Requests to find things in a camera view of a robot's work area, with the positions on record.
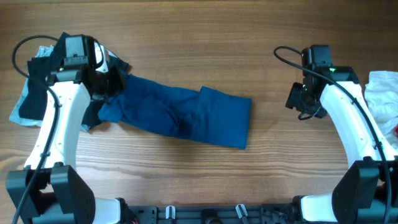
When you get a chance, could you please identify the red and white garment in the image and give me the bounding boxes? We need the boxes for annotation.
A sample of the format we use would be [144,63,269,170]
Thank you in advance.
[364,71,397,144]

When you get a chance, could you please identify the blue polo shirt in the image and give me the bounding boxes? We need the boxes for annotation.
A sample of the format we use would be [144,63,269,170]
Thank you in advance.
[98,73,252,149]

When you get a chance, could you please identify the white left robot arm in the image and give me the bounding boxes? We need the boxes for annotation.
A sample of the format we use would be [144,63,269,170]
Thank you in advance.
[6,65,128,223]

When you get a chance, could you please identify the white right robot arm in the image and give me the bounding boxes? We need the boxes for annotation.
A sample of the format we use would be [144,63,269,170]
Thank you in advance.
[286,65,397,223]

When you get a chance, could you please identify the black folded shorts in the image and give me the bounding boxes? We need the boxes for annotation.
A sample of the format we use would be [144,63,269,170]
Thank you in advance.
[22,33,129,131]

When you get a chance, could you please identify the light grey folded garment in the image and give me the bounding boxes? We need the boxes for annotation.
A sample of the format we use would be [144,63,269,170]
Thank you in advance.
[9,45,91,133]

